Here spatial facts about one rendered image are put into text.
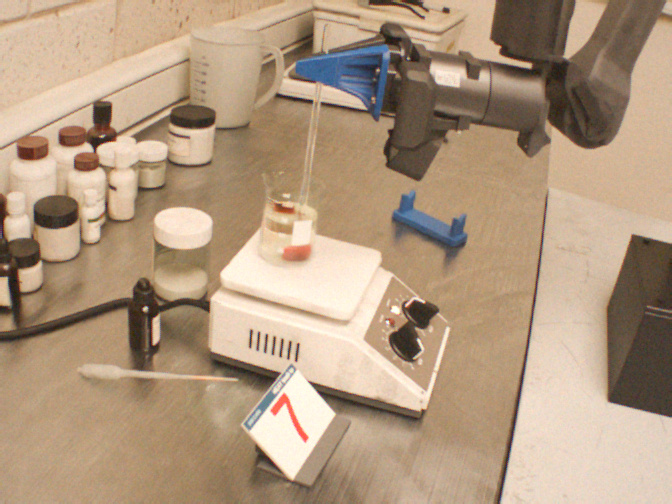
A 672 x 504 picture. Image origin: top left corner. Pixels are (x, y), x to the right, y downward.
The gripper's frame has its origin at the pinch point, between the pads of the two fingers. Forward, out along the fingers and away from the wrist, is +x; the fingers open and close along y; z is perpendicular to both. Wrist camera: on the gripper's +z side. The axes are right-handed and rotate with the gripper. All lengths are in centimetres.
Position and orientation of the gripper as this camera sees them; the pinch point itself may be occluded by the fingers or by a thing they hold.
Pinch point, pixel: (337, 70)
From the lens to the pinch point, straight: 62.0
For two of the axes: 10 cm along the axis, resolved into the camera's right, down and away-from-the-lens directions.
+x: -9.9, -1.1, -0.9
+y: -0.3, -4.8, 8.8
